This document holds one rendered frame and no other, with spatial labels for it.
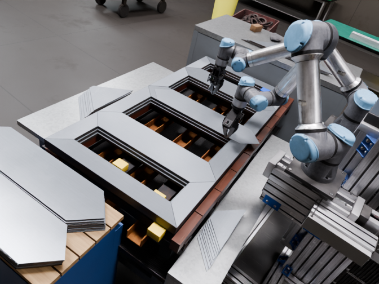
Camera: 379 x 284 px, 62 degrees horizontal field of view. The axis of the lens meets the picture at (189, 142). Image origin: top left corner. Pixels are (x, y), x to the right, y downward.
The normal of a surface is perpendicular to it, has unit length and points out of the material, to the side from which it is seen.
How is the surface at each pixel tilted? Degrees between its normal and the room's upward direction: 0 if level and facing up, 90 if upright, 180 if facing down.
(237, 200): 0
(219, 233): 0
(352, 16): 90
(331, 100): 90
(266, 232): 0
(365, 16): 90
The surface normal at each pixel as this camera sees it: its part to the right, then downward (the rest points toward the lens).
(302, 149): -0.87, 0.24
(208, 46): -0.51, 0.44
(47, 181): 0.22, -0.76
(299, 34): -0.91, -0.02
